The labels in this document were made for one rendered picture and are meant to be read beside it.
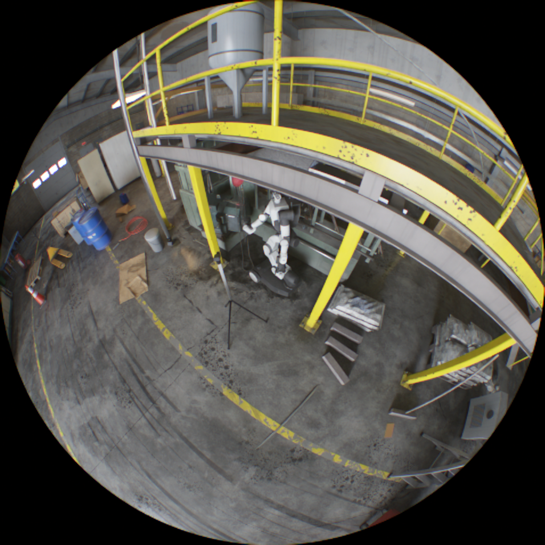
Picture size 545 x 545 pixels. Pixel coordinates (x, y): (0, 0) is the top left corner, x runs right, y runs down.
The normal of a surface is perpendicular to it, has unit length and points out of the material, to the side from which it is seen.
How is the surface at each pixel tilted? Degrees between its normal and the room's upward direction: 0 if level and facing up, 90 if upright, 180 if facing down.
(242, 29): 90
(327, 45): 90
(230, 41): 90
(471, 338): 63
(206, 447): 0
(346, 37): 90
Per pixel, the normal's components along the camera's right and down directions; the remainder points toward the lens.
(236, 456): 0.02, -0.59
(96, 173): 0.81, 0.48
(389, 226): -0.58, 0.65
